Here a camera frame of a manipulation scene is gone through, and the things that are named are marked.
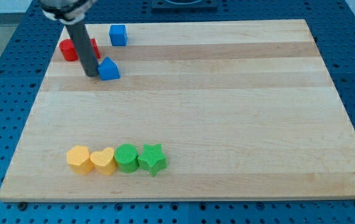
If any yellow hexagon block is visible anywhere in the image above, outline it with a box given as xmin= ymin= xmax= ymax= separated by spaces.
xmin=66 ymin=145 xmax=94 ymax=175

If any green cylinder block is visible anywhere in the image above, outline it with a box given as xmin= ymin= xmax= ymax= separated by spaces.
xmin=115 ymin=144 xmax=139 ymax=173

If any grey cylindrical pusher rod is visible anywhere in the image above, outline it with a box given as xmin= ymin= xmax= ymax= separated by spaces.
xmin=65 ymin=21 xmax=99 ymax=77

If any blue pentagon block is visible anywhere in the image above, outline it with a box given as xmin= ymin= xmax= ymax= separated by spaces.
xmin=98 ymin=57 xmax=120 ymax=81

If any red cylinder block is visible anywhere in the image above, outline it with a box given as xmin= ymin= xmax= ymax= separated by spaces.
xmin=59 ymin=39 xmax=78 ymax=62

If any red block behind rod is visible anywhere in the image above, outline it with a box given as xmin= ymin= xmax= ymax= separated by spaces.
xmin=90 ymin=39 xmax=101 ymax=59

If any blue cube block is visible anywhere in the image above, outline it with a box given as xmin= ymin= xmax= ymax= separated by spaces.
xmin=109 ymin=24 xmax=128 ymax=46

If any wooden board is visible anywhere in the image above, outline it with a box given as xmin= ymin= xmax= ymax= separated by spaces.
xmin=0 ymin=19 xmax=355 ymax=202

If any green star block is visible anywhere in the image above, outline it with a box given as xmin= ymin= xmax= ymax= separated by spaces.
xmin=138 ymin=144 xmax=168 ymax=177

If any yellow heart block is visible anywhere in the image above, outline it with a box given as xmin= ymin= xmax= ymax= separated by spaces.
xmin=90 ymin=147 xmax=118 ymax=175

